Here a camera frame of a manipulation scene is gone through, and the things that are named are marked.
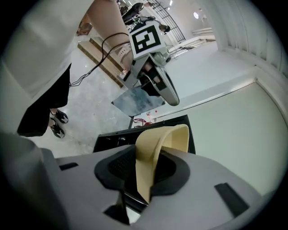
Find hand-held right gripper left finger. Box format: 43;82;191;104
135;126;173;204

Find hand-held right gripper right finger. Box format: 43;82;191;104
162;124;190;154

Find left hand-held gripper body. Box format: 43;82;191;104
123;21;180;107

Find person's left forearm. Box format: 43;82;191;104
86;0;131;58

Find person's left hand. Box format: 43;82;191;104
144;62;161;83

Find white slatted plastic chair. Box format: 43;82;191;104
117;43;132;66

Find black metal railing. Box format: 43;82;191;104
150;0;188;44

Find wooden step platform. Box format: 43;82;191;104
77;37;127;88

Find dark grey floor mat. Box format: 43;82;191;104
111;87;165;117

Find black sneaker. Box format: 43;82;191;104
50;109;69;124
49;124;66;139

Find person's white shirt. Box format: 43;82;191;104
1;0;102;99

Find person's black shorts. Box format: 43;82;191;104
17;63;72;137

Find red cable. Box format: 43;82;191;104
133;117;156;126

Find black cable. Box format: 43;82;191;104
68;32;131;88

